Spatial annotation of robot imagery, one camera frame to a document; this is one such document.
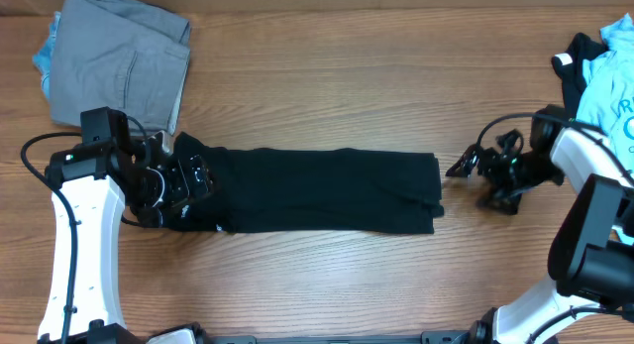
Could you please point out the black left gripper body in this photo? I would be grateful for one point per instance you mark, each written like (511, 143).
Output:
(166, 189)

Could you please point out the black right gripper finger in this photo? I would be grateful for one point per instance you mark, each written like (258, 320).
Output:
(465, 165)
(505, 205)

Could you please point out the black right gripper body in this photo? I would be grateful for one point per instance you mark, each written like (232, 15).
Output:
(517, 172)

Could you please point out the black polo shirt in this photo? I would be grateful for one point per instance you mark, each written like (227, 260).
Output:
(268, 190)

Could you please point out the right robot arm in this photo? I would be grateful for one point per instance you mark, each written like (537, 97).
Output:
(589, 273)

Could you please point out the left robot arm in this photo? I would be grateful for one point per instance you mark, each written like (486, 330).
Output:
(93, 185)

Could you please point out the light blue t-shirt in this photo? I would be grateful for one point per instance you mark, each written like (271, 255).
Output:
(607, 101)

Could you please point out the black garment in pile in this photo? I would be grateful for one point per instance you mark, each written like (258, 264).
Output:
(568, 67)

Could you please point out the folded grey trousers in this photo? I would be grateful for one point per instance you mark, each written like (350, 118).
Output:
(124, 54)

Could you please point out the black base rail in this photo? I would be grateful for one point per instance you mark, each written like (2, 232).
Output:
(337, 340)

